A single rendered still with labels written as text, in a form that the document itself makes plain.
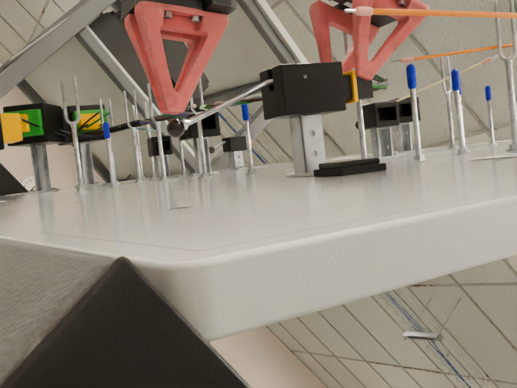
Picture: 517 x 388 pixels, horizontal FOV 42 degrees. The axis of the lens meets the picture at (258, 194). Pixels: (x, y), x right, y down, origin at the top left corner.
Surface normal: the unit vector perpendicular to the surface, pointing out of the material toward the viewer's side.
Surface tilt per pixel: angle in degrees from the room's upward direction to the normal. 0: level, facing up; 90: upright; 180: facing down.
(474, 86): 179
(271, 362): 90
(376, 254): 90
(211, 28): 113
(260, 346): 90
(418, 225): 90
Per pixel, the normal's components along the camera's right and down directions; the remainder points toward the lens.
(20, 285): -0.58, -0.72
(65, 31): 0.56, -0.01
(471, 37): -0.57, 0.70
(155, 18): 0.36, 0.36
